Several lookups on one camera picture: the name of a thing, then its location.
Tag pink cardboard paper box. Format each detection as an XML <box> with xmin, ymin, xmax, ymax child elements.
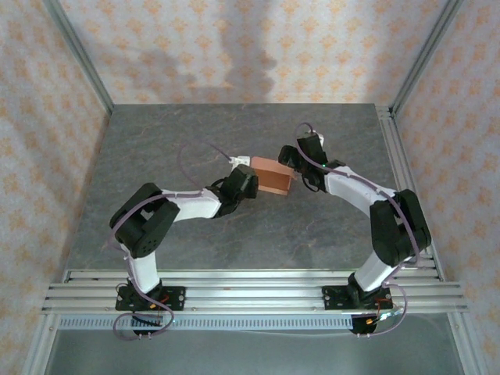
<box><xmin>252</xmin><ymin>155</ymin><xmax>296</xmax><ymax>196</ymax></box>

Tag aluminium mounting rails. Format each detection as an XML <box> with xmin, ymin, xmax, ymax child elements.
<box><xmin>41</xmin><ymin>267</ymin><xmax>470</xmax><ymax>316</ymax></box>

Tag grey metal lower panel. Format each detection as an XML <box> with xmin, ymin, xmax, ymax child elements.
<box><xmin>46</xmin><ymin>330</ymin><xmax>462</xmax><ymax>375</ymax></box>

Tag aluminium side rail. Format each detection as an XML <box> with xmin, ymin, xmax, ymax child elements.
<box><xmin>377</xmin><ymin>105</ymin><xmax>446</xmax><ymax>282</ymax></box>

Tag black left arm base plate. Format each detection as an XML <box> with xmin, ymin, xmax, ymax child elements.
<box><xmin>115</xmin><ymin>284</ymin><xmax>187</xmax><ymax>313</ymax></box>

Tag grey slotted cable duct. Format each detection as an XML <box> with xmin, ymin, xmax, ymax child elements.
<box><xmin>58</xmin><ymin>314</ymin><xmax>355</xmax><ymax>331</ymax></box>

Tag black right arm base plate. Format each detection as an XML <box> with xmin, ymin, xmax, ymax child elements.
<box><xmin>322</xmin><ymin>284</ymin><xmax>393</xmax><ymax>312</ymax></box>

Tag aluminium frame post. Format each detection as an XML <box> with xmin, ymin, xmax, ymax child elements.
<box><xmin>390</xmin><ymin>0</ymin><xmax>464</xmax><ymax>114</ymax></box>
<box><xmin>42</xmin><ymin>0</ymin><xmax>115</xmax><ymax>116</ymax></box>

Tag black terminal block with wires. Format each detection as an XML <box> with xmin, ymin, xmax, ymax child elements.
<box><xmin>130</xmin><ymin>300</ymin><xmax>175</xmax><ymax>329</ymax></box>

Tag small circuit board with wires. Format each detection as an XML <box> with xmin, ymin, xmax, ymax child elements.
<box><xmin>365</xmin><ymin>298</ymin><xmax>403</xmax><ymax>327</ymax></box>

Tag aluminium frame leg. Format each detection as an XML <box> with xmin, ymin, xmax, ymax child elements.
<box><xmin>23</xmin><ymin>312</ymin><xmax>59</xmax><ymax>375</ymax></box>
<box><xmin>447</xmin><ymin>312</ymin><xmax>485</xmax><ymax>375</ymax></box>

